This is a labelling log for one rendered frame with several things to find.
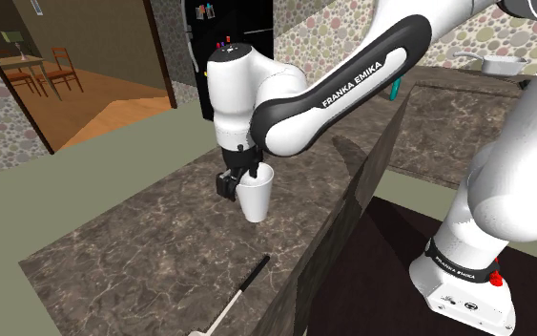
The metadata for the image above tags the green-shaded table lamp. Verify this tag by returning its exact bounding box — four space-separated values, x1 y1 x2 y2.
0 30 31 62

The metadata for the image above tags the wooden chair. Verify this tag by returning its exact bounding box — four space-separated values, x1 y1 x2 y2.
34 47 85 95
0 48 42 98

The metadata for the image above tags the wooden dining table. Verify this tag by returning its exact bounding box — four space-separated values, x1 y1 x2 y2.
0 53 63 102

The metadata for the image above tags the white cup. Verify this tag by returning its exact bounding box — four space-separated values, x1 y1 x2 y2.
236 162 276 224

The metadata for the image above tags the dark robot stand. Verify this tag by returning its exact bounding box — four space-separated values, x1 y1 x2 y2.
306 195 537 336

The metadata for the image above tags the black-handled white utensil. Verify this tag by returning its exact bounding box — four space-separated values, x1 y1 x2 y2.
187 254 272 336

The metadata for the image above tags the teal-handled utensil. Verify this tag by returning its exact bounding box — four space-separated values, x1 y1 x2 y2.
389 73 405 102

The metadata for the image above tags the black refrigerator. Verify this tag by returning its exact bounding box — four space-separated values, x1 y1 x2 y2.
180 0 276 123

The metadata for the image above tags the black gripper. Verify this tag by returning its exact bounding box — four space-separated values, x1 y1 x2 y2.
216 144 265 202

